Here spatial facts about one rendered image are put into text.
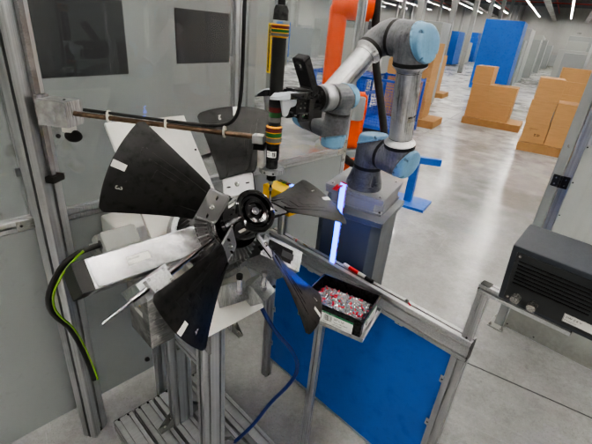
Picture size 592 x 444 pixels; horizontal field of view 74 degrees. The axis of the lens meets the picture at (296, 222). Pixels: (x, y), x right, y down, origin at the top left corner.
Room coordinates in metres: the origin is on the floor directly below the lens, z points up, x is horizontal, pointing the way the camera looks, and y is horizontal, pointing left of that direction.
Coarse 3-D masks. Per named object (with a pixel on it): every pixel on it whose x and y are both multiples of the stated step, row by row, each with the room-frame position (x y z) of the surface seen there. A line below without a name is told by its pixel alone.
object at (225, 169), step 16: (208, 112) 1.18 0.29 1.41; (224, 112) 1.19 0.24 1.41; (240, 112) 1.20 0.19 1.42; (256, 112) 1.20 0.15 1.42; (240, 128) 1.15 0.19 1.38; (256, 128) 1.16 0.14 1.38; (208, 144) 1.12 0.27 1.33; (224, 144) 1.11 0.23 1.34; (240, 144) 1.11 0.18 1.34; (224, 160) 1.08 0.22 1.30; (240, 160) 1.07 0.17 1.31; (256, 160) 1.07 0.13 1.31; (224, 176) 1.05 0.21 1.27
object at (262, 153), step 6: (252, 138) 1.03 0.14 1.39; (258, 138) 1.03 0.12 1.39; (264, 138) 1.05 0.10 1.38; (258, 144) 1.02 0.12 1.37; (264, 144) 1.03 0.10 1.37; (258, 150) 1.02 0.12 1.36; (264, 150) 1.03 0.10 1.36; (258, 156) 1.03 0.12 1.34; (264, 156) 1.04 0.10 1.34; (258, 162) 1.03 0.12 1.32; (264, 162) 1.04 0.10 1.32; (264, 168) 1.02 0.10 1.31; (282, 168) 1.04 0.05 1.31; (270, 174) 1.00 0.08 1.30; (276, 174) 1.01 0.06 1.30
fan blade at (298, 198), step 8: (296, 184) 1.24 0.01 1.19; (304, 184) 1.25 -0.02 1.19; (312, 184) 1.27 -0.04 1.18; (288, 192) 1.17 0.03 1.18; (296, 192) 1.19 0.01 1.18; (304, 192) 1.20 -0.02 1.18; (320, 192) 1.23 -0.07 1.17; (272, 200) 1.08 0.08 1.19; (280, 200) 1.10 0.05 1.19; (288, 200) 1.11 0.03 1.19; (296, 200) 1.12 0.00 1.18; (304, 200) 1.14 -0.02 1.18; (312, 200) 1.15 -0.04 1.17; (320, 200) 1.18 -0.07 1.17; (328, 200) 1.20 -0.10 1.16; (288, 208) 1.05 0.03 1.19; (296, 208) 1.06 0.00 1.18; (304, 208) 1.08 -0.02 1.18; (312, 208) 1.10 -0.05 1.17; (320, 208) 1.12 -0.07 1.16; (328, 208) 1.15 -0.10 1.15; (336, 208) 1.18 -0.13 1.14; (320, 216) 1.08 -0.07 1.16; (328, 216) 1.10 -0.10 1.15; (336, 216) 1.13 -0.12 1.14; (344, 224) 1.12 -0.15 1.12
